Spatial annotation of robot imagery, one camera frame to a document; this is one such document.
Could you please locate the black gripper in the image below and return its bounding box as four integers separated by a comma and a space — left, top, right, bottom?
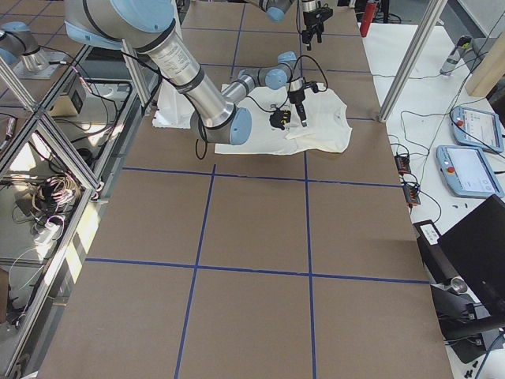
287, 78, 307, 127
301, 3, 333, 51

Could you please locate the cream long-sleeve cat shirt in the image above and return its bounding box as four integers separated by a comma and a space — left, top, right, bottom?
215, 87, 352, 155

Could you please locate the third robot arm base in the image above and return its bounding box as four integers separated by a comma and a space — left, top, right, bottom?
1, 21, 67, 80

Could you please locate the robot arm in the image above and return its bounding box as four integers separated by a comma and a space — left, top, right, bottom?
245, 0, 334, 51
65, 1, 307, 145

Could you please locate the red fire extinguisher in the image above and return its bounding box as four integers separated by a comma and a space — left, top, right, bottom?
360, 0, 377, 38

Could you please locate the upper orange adapter box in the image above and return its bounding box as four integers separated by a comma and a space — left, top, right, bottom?
395, 155, 411, 174

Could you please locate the orange adapter box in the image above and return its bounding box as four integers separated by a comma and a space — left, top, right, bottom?
402, 184, 421, 207
395, 155, 411, 174

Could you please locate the lower orange adapter box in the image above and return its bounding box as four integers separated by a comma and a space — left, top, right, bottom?
402, 184, 421, 207

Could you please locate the handheld scanner on stand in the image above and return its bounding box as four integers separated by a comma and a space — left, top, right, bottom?
440, 35, 473, 76

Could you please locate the lower teach pendant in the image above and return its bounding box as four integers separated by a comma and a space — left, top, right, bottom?
436, 145, 504, 198

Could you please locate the teach pendant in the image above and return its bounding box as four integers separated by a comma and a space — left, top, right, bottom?
450, 106, 504, 153
436, 145, 504, 198

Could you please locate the upper teach pendant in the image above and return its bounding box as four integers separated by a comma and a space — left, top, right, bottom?
450, 106, 504, 153

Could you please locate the aluminium frame post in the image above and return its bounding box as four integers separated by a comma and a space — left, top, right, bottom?
377, 0, 447, 123

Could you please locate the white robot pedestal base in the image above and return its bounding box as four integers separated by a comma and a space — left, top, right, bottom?
152, 81, 200, 129

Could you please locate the aluminium frame rack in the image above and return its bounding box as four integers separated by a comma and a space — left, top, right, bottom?
1, 43, 159, 378

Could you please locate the bundle of cables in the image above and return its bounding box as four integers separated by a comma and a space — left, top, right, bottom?
11, 173, 86, 246

